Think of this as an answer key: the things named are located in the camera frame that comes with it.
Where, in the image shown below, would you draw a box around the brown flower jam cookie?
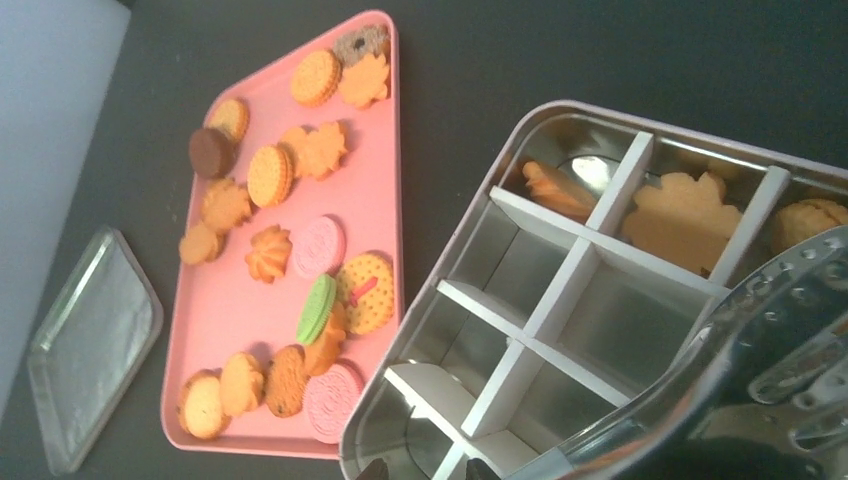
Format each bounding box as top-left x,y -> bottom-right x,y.
332,24 -> 391,67

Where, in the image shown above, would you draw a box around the pink cookie tray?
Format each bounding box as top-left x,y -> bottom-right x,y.
161,10 -> 405,461

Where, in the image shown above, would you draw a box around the white divided cookie tin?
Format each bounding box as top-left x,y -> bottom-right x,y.
339,100 -> 847,479

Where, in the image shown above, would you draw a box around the green round cookie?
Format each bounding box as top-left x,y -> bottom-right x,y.
296,273 -> 337,346

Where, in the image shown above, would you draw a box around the chocolate chip cookie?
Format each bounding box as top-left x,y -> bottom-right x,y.
265,345 -> 310,418

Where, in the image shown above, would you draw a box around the orange rosette butter cookie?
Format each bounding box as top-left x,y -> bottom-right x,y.
245,225 -> 292,284

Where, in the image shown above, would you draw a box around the orange flower cookie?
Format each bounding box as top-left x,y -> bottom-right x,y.
338,53 -> 391,109

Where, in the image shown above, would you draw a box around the red marked dotted cracker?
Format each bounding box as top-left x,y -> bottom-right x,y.
336,252 -> 395,335

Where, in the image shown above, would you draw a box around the large round sandwich cookie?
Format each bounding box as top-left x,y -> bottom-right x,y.
247,145 -> 294,208

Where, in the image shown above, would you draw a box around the dark chocolate round cookie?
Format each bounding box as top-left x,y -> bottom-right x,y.
188,127 -> 236,179

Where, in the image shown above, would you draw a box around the clear plastic tin lid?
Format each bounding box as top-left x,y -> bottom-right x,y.
27,226 -> 164,476

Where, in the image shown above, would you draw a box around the pink round cookie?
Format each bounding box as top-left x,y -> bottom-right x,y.
303,363 -> 364,444
291,216 -> 346,279

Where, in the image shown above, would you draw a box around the round orange cracker cookie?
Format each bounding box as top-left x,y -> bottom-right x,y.
290,49 -> 342,107

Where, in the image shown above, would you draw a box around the pale round butter cookie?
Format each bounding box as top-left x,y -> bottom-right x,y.
176,370 -> 231,440

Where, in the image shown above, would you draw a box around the metal serving tongs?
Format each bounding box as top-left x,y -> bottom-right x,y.
516,227 -> 847,479

